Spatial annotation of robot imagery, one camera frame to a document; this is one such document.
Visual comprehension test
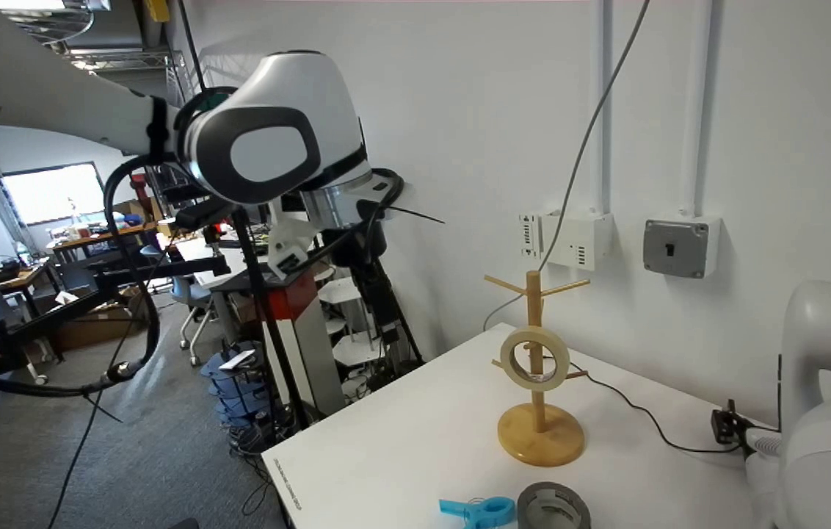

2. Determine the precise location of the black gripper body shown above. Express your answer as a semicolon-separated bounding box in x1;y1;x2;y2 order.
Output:
326;218;398;289

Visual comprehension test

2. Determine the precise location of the bright window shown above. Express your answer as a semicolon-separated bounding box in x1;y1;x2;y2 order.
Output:
0;158;111;229

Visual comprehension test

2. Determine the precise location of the thin black table cable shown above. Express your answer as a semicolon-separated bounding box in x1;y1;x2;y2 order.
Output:
566;362;732;458

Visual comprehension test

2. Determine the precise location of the grey hanging cable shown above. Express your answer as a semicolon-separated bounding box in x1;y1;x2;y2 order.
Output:
480;0;655;332

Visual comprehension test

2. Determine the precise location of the wooden peg holder stand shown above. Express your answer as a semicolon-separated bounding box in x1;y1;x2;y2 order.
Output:
481;267;596;471

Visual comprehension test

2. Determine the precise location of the blue plastic crate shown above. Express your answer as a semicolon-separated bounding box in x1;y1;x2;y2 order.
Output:
201;351;279;451

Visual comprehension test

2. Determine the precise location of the blue plastic clip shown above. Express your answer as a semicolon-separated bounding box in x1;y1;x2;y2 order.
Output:
439;493;521;529

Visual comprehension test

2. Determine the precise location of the small black connector device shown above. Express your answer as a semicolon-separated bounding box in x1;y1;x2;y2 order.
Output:
709;396;762;458

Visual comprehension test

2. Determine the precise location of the black stand with white discs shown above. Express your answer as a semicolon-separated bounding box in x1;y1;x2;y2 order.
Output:
317;229;430;399

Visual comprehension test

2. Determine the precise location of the yellow hanging object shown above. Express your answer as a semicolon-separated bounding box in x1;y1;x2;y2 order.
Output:
142;0;176;29

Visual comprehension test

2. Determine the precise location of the black robot cable hose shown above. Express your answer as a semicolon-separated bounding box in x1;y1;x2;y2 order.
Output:
0;91;192;399

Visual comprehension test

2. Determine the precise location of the office swivel chair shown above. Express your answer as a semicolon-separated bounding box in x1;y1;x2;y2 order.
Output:
173;274;236;371

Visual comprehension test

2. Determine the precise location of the cream masking tape roll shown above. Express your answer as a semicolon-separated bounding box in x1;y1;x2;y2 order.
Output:
497;326;575;396

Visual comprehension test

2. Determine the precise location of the white curved cylindrical object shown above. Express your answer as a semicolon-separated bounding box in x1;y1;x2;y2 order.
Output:
743;279;831;529

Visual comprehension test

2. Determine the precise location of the black tripod pole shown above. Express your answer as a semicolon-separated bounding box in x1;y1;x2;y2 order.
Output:
223;199;308;433

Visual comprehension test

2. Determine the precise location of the white wall box with arrows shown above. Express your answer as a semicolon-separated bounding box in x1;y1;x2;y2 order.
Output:
517;213;549;261

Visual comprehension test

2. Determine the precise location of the grey vertical wall conduit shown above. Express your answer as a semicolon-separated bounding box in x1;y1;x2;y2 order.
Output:
691;0;729;220
596;0;621;218

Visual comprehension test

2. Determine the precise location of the grey wall junction box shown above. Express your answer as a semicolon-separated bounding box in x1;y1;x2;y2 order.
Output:
641;213;725;282

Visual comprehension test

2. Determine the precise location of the plain white wall box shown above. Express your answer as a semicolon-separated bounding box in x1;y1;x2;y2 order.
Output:
540;205;618;277

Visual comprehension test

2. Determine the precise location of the brown cardboard box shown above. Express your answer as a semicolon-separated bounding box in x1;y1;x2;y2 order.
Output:
48;290;157;352

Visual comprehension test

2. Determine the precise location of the red white machine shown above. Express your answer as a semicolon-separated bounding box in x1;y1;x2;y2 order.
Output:
260;267;349;421

